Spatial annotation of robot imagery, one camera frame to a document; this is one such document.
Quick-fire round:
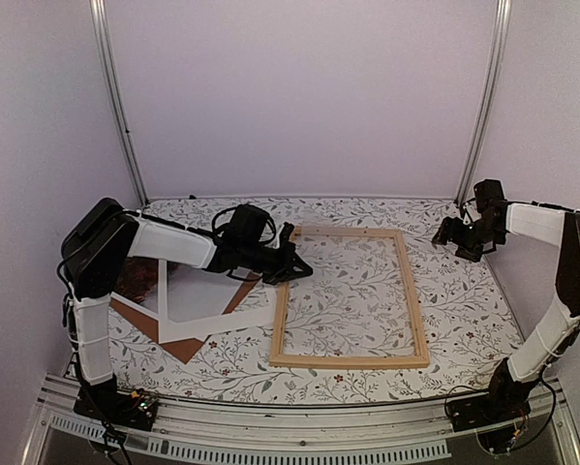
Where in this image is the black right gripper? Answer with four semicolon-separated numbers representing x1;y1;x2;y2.
432;217;504;263

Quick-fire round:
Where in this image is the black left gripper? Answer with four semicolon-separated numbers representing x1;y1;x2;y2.
240;240;313;286

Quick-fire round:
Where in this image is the white photo mat board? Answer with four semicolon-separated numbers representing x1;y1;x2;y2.
156;259;284;345

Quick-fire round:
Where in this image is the photo with white border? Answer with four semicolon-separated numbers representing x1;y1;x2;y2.
114;258;243;323

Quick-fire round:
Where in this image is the light wooden picture frame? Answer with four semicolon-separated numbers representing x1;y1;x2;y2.
268;224;431;372

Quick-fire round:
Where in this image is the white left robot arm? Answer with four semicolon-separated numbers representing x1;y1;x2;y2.
56;198;313;420

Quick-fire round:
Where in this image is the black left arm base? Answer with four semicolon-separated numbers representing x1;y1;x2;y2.
74;376;159;431

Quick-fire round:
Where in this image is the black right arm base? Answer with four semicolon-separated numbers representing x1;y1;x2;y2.
444;358;539;432

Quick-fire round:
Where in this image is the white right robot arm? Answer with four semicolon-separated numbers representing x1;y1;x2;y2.
432;201;580;384

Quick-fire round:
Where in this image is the floral patterned table cover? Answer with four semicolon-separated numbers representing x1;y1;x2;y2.
108;198;522;405

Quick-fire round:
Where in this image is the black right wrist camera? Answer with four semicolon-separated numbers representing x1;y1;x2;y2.
473;179;505;213

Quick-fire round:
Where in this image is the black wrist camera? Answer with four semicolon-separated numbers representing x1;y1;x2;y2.
211;203;277;247
473;179;505;213

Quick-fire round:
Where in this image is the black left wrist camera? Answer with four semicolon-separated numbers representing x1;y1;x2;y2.
211;203;277;247

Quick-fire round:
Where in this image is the right aluminium corner post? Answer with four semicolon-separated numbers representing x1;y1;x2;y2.
454;0;512;206

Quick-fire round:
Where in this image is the aluminium corner post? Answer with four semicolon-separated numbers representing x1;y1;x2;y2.
89;0;149;205
454;0;512;206

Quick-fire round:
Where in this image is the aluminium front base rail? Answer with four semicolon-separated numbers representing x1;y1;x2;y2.
21;375;580;464

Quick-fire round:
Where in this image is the left aluminium corner post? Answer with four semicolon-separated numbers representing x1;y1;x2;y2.
89;0;149;205

